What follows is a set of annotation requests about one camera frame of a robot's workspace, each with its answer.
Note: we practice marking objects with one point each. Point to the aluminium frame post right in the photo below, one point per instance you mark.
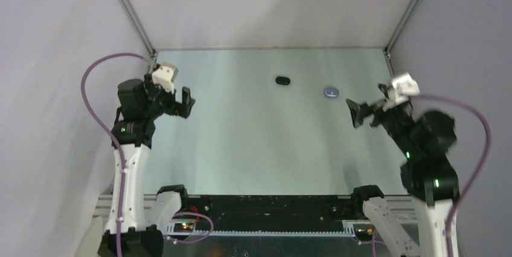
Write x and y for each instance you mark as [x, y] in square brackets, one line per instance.
[407, 14]

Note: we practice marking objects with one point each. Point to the purple earbud charging case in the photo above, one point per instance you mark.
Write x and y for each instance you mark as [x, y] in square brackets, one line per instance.
[331, 92]

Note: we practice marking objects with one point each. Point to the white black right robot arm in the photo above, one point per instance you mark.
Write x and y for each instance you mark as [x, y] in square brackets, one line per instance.
[427, 175]

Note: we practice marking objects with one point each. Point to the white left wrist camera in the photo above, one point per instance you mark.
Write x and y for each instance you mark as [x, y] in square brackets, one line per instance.
[164, 77]

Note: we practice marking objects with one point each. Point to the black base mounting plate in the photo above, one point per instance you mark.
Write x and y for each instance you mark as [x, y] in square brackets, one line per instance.
[274, 213]

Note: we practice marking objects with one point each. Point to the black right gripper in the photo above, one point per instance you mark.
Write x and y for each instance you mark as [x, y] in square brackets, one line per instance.
[357, 111]

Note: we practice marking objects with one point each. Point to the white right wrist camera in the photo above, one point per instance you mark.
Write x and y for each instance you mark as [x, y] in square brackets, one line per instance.
[400, 90]

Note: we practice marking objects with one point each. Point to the aluminium frame post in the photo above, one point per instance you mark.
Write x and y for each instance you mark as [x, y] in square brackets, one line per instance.
[135, 21]
[407, 14]

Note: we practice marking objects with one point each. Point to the aluminium frame post left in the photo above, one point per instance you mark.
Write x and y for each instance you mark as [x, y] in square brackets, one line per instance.
[135, 21]

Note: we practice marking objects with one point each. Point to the grey slotted cable duct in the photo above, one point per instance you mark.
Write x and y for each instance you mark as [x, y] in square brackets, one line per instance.
[178, 229]

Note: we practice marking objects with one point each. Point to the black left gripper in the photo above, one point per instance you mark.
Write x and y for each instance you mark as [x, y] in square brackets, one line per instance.
[176, 108]

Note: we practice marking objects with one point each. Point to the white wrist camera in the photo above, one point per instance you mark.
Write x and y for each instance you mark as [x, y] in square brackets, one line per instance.
[164, 77]
[400, 90]

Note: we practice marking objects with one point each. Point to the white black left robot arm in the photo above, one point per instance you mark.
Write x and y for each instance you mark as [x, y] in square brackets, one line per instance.
[141, 103]

